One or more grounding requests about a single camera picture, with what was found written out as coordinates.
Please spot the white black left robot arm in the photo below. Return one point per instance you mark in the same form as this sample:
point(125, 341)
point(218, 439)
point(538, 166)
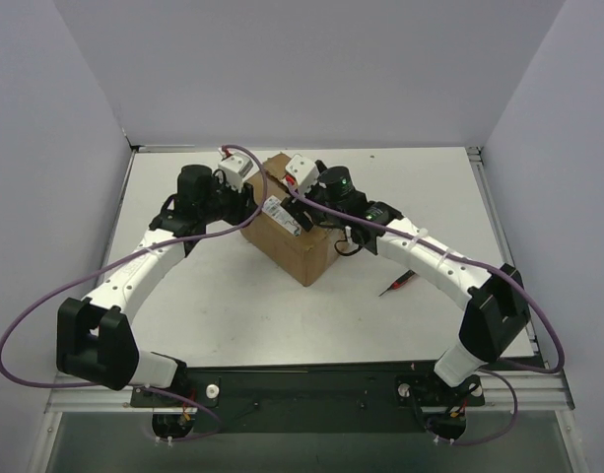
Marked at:
point(95, 341)

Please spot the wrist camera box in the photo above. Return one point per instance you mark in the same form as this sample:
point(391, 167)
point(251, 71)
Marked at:
point(235, 169)
point(302, 173)

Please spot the brown cardboard express box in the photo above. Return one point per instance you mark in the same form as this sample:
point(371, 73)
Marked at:
point(303, 255)

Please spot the red black utility knife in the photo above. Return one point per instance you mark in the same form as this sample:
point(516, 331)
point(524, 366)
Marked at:
point(400, 282)

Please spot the aluminium front frame rail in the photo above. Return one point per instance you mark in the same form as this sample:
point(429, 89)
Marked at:
point(534, 392)

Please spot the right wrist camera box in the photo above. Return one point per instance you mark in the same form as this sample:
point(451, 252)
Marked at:
point(302, 173)

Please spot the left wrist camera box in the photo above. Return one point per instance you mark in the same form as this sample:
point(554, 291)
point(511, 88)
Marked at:
point(235, 169)

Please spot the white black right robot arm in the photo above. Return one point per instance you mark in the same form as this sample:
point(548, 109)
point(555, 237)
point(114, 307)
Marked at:
point(494, 311)

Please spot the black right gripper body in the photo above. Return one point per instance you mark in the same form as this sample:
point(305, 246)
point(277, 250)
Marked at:
point(299, 208)

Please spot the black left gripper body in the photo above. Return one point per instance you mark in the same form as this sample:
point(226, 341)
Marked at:
point(247, 201)

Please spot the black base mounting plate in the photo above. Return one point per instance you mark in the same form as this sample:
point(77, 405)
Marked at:
point(352, 398)

